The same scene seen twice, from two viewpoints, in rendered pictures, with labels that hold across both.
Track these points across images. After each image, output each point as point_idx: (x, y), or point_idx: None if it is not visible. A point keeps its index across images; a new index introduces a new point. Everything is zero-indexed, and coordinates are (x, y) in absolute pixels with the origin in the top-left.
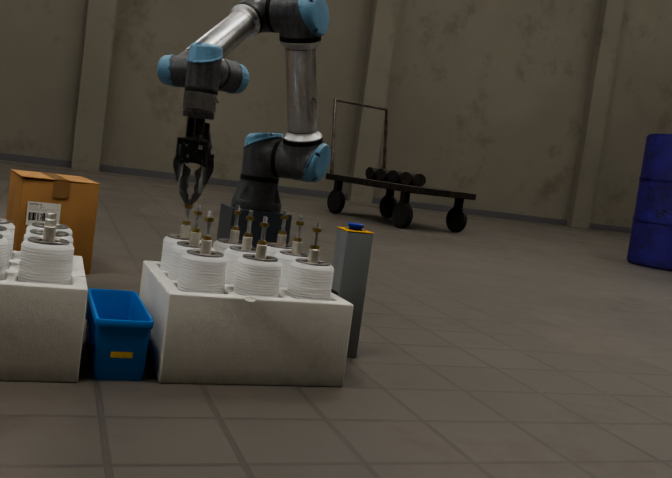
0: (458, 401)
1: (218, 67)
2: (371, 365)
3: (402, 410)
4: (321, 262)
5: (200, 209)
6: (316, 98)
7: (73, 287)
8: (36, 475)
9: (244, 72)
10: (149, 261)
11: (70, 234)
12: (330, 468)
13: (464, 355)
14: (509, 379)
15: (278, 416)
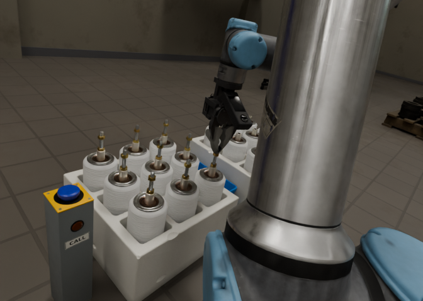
0: None
1: (225, 38)
2: (35, 281)
3: (24, 203)
4: (94, 160)
5: (188, 136)
6: (273, 101)
7: (194, 138)
8: (145, 135)
9: (232, 40)
10: (233, 196)
11: (249, 155)
12: (68, 152)
13: None
14: None
15: None
